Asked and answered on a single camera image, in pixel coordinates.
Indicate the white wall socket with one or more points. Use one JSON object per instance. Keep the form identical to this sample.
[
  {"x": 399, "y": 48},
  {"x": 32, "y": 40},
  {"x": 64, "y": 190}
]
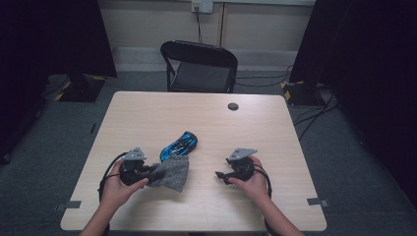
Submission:
[{"x": 202, "y": 6}]

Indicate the person's right hand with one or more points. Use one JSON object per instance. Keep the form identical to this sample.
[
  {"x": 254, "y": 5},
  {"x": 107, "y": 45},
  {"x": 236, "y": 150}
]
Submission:
[{"x": 255, "y": 188}]

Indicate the grey terry cloth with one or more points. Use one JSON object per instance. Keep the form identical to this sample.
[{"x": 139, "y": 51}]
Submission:
[{"x": 173, "y": 173}]

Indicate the dark round table grommet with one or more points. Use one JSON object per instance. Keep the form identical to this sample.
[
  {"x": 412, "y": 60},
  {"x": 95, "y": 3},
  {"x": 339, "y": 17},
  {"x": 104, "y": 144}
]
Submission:
[{"x": 233, "y": 106}]

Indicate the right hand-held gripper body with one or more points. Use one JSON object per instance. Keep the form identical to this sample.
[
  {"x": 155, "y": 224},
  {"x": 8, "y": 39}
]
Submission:
[{"x": 242, "y": 170}]

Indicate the grey tape strip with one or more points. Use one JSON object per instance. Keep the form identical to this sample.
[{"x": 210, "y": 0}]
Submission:
[
  {"x": 316, "y": 201},
  {"x": 70, "y": 205}
]

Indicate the blue toy car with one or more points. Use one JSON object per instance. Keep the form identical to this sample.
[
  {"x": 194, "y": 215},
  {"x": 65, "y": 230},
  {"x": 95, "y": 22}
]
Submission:
[{"x": 178, "y": 147}]

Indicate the black folding chair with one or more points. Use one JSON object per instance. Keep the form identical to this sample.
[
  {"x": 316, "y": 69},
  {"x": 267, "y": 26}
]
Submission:
[{"x": 201, "y": 77}]

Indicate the black stand base yellow tape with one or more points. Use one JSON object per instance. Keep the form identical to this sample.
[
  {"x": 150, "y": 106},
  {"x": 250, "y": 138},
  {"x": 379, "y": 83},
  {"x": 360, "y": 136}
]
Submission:
[
  {"x": 300, "y": 93},
  {"x": 82, "y": 90}
]

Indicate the person's left hand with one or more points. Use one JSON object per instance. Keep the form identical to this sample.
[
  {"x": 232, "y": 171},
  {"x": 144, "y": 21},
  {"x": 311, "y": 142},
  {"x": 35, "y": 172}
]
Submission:
[{"x": 114, "y": 193}]

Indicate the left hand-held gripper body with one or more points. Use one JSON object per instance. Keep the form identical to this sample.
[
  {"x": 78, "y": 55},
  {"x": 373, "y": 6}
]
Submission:
[{"x": 132, "y": 172}]

